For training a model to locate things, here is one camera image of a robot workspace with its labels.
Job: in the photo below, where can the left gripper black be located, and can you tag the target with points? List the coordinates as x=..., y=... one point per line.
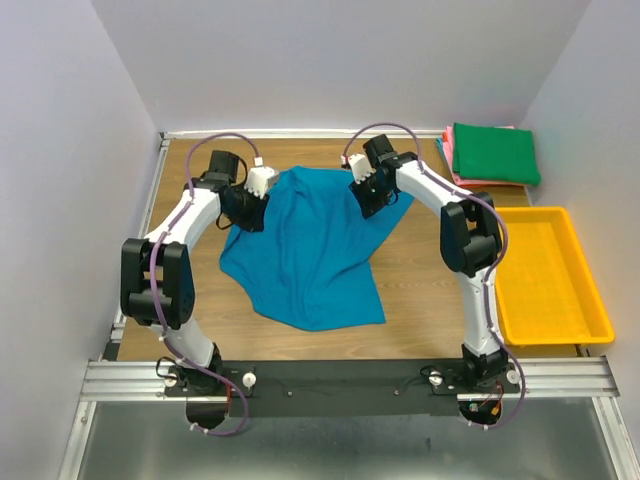
x=254, y=222

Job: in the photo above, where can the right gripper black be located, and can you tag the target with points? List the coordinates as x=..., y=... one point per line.
x=366, y=205

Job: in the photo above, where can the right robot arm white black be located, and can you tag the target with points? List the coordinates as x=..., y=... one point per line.
x=471, y=237

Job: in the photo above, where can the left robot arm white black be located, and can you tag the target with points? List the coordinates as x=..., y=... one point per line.
x=157, y=287

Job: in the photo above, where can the light blue folded t shirt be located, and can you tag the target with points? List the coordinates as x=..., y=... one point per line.
x=445, y=153

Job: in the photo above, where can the pink folded t shirt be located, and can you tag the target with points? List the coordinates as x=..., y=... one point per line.
x=452, y=160

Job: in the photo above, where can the green folded t shirt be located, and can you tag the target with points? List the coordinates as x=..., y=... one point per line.
x=495, y=154

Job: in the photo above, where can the yellow plastic tray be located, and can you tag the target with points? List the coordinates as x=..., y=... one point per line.
x=545, y=290

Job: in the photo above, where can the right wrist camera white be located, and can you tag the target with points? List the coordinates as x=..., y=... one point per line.
x=360, y=167

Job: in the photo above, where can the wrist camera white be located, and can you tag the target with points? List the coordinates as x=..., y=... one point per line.
x=260, y=180
x=360, y=167

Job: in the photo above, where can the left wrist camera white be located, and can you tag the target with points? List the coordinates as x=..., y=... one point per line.
x=260, y=180

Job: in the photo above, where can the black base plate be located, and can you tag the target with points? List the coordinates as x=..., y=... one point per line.
x=337, y=388

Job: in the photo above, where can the aluminium frame rail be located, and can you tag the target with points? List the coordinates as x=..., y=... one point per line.
x=571, y=427

